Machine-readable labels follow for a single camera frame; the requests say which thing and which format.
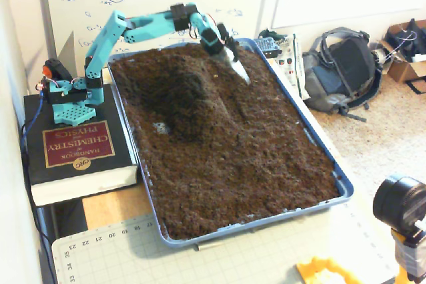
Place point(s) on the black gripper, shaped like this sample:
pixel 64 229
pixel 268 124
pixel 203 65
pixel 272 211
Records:
pixel 229 52

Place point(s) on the brown fibrous soil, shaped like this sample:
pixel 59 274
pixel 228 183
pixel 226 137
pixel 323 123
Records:
pixel 226 151

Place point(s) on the black device with perforated top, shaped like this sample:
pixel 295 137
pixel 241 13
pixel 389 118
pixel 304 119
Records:
pixel 266 44

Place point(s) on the yellow taped camera stand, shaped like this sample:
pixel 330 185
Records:
pixel 404 277

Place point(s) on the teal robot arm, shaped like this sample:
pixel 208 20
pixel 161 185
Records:
pixel 103 44

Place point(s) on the black chemistry physics handbook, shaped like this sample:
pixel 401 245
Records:
pixel 113 107

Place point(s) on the yellow plastic part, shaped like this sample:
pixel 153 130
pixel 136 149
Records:
pixel 309 269

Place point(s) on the gridded cutting mat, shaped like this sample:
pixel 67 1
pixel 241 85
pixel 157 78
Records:
pixel 166 264

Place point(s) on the grey metal bar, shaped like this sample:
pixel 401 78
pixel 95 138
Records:
pixel 209 246

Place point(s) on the blue plastic tray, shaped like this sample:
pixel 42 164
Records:
pixel 266 221

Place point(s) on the grey backpack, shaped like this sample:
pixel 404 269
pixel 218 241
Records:
pixel 342 64

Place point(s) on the cardboard box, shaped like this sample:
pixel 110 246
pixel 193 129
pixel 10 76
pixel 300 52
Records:
pixel 401 71

